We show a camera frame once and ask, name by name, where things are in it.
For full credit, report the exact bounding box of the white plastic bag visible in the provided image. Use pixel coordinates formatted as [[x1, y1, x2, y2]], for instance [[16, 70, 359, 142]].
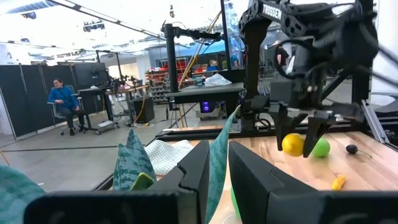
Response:
[[204, 73, 233, 88]]

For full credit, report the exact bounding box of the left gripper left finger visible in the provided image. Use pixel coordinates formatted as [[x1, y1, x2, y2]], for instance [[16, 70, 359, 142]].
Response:
[[24, 139, 211, 224]]

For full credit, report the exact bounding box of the yellow toy banana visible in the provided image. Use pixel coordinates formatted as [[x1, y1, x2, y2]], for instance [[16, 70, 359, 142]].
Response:
[[331, 174, 346, 191]]

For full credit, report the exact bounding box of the blue canopy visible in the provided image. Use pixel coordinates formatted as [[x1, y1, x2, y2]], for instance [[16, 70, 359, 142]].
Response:
[[175, 39, 226, 59]]

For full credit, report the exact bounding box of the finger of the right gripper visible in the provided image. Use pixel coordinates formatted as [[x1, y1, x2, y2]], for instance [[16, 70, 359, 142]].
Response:
[[303, 111, 337, 159], [269, 105, 308, 152]]

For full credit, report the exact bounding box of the yellow toy lemon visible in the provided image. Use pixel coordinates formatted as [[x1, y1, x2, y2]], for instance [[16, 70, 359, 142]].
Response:
[[281, 133, 305, 157]]

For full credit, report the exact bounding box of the small green toy ball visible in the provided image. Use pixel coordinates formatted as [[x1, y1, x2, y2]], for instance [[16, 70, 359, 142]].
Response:
[[312, 136, 331, 158]]

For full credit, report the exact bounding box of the yellow pole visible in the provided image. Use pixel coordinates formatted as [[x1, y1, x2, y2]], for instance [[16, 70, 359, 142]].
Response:
[[178, 11, 223, 88]]

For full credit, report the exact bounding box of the black cabinet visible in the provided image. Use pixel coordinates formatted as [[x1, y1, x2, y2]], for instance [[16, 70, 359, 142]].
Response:
[[133, 96, 155, 124]]

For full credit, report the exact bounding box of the black monitor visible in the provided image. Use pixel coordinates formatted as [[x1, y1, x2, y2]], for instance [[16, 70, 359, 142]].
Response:
[[72, 62, 108, 91]]

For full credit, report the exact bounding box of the small round red toy fruit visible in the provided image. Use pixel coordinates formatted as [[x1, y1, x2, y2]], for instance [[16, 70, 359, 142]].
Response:
[[345, 144, 373, 158]]

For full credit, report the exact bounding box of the computer with purple light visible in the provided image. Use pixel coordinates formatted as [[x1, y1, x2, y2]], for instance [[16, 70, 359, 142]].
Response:
[[198, 101, 217, 114]]

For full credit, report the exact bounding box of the black office desk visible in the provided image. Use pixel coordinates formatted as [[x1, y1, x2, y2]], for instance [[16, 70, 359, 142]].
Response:
[[76, 86, 121, 135]]

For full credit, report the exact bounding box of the wooden workbench with equipment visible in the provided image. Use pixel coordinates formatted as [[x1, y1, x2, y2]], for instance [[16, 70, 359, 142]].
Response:
[[105, 76, 150, 126]]

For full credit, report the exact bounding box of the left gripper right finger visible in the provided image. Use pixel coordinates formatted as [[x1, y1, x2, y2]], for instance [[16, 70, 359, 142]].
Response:
[[228, 141, 398, 224]]

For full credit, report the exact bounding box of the green snake plant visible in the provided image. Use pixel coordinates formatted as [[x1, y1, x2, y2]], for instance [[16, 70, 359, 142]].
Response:
[[0, 105, 242, 224]]

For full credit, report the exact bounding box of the yellow cable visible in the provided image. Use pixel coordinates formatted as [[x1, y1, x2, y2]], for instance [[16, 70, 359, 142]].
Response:
[[132, 93, 150, 128]]

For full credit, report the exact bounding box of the grey office chair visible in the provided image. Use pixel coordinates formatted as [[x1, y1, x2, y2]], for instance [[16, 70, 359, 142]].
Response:
[[47, 84, 90, 136]]

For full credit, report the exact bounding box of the black rig frame post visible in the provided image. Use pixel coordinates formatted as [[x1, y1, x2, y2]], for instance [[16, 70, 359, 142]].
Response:
[[220, 0, 233, 72], [352, 0, 374, 105]]

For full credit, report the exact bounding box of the black side table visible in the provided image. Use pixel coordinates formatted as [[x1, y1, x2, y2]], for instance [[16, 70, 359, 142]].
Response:
[[164, 82, 246, 119]]

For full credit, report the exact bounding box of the grey-white waffle towel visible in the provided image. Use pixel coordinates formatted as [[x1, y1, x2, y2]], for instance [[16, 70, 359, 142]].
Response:
[[144, 139, 195, 177]]

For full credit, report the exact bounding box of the person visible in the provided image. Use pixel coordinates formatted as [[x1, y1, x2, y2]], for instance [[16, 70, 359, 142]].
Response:
[[47, 78, 86, 137]]

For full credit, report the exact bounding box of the black partition wall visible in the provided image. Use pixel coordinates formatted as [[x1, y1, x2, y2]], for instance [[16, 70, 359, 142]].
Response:
[[0, 63, 74, 138]]

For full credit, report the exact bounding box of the silver aluminium rail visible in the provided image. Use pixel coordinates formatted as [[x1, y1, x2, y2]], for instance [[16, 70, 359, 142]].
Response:
[[361, 99, 382, 144]]

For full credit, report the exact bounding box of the large green toy fruit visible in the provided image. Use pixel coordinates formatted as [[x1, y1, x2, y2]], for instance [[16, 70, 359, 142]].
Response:
[[230, 185, 243, 220]]

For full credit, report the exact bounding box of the shelf rack with red bins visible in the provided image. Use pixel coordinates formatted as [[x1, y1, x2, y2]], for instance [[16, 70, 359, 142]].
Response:
[[145, 58, 191, 104]]

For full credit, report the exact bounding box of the black camera stand pole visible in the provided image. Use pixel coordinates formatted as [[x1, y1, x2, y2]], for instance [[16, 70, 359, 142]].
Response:
[[160, 22, 223, 94]]

